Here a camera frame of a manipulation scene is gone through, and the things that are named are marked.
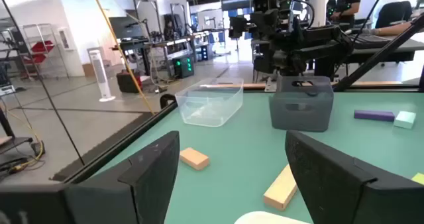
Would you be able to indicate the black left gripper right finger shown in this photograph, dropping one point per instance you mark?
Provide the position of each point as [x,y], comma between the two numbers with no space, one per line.
[331,191]

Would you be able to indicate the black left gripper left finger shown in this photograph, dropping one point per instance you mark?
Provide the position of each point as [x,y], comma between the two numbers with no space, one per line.
[145,184]

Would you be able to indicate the long orange block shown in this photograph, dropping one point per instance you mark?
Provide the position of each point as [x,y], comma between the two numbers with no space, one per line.
[281,189]

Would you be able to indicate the pink block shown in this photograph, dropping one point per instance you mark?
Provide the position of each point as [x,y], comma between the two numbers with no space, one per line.
[194,158]

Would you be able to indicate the purple rectangular block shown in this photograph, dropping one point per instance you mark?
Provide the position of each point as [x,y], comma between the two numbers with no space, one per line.
[374,115]

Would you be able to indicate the yellow square block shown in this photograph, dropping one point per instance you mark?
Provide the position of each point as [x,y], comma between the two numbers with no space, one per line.
[419,178]

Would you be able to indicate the large mint green block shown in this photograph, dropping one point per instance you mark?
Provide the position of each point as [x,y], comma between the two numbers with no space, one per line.
[404,119]

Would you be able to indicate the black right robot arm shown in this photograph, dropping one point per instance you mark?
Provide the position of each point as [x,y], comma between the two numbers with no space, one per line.
[318,40]

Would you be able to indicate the person's forearm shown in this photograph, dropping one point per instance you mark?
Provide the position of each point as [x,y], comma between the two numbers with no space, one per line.
[391,28]

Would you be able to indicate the white column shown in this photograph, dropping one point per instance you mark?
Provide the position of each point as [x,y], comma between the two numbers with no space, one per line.
[318,5]

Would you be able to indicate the dark grey plastic bin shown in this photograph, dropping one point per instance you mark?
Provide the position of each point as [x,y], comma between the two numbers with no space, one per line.
[298,118]

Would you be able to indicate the person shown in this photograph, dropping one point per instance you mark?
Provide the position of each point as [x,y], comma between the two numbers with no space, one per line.
[330,2]
[348,2]

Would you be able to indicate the black diagonal support strut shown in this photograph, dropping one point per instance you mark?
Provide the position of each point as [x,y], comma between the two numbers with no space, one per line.
[381,53]

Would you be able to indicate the grey desk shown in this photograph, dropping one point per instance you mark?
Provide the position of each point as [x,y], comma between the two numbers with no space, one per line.
[381,46]

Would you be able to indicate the clear plastic bin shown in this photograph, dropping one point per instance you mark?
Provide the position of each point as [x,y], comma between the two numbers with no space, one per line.
[212,114]

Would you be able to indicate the black tool bag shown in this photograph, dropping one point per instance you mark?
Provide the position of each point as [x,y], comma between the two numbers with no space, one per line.
[127,82]

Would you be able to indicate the computer with green lights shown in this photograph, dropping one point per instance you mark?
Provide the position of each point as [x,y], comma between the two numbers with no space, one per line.
[183,66]

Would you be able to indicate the white tower fan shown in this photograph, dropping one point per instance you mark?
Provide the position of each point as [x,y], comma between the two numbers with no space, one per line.
[100,73]

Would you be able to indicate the black workbench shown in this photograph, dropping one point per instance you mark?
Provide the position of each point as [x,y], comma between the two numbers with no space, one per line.
[165,45]

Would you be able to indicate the thin black rod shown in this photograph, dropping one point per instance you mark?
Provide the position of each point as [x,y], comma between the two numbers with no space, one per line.
[43,79]

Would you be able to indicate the red storage bin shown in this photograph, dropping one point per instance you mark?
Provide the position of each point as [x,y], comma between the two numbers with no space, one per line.
[43,46]
[34,59]

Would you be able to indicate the white wall cabinet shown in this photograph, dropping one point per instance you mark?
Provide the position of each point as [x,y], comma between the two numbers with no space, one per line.
[64,38]

